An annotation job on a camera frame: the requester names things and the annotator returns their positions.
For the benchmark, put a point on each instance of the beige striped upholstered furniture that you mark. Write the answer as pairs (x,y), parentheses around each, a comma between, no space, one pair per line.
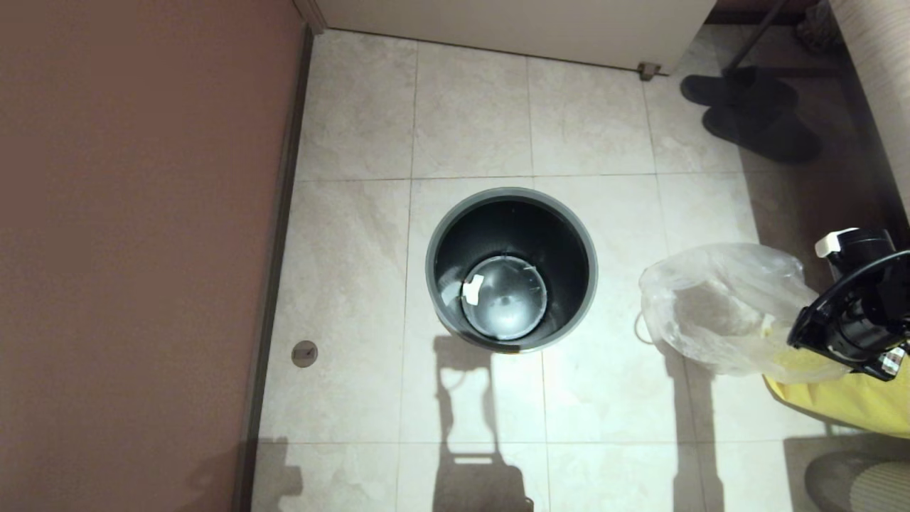
(885,78)

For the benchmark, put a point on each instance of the dark furniture leg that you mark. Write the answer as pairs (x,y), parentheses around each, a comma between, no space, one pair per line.
(757,35)

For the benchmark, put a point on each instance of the round metal floor plate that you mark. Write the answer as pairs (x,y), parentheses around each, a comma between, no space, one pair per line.
(304,353)

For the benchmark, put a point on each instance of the black slipper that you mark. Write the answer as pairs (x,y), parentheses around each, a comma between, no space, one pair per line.
(739,89)
(768,135)

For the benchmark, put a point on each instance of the metal door stopper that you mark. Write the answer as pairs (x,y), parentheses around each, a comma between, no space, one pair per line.
(648,70)

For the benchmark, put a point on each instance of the clear plastic trash bag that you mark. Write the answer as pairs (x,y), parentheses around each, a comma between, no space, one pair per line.
(711,306)

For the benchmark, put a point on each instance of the grey fuzzy object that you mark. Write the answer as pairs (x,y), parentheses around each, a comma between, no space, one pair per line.
(814,28)

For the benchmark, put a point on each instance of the beige door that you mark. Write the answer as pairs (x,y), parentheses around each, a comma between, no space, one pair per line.
(498,25)

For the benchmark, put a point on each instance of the black round trash bin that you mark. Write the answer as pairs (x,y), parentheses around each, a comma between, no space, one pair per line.
(569,235)

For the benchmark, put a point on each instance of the yellow bag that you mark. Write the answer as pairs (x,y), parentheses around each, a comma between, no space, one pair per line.
(853,405)

